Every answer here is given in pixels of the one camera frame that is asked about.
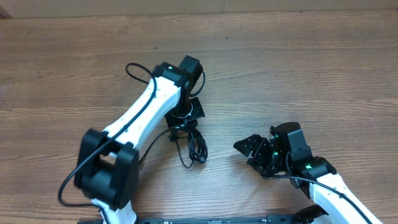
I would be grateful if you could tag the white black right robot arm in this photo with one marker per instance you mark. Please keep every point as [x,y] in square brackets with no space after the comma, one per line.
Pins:
[286,155]

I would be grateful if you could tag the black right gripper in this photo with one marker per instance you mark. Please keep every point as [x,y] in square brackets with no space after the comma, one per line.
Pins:
[252,143]

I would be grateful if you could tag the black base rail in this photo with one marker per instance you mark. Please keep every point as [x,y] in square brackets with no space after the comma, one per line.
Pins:
[217,220]

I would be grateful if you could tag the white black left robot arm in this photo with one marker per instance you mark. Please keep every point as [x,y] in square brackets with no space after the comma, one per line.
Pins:
[107,169]

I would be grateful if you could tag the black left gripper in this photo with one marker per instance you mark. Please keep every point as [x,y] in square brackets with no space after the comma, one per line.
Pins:
[173,123]

